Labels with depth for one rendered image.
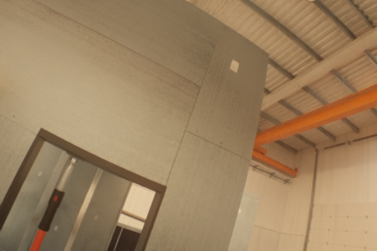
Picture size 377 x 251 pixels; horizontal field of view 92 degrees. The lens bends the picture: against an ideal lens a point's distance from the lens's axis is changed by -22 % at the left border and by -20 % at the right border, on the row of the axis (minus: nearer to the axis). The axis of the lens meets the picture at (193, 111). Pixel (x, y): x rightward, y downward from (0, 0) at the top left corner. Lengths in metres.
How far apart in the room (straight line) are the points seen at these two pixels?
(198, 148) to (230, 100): 0.35
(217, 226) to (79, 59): 1.00
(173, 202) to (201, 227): 0.18
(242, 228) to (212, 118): 4.21
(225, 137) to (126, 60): 0.62
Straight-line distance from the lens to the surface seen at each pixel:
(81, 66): 1.09
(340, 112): 8.47
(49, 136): 0.98
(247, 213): 5.22
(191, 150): 1.06
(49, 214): 1.00
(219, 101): 1.21
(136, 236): 5.68
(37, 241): 1.03
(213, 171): 1.10
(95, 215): 4.45
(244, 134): 1.24
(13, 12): 1.32
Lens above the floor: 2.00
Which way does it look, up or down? 27 degrees up
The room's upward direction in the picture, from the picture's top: 19 degrees clockwise
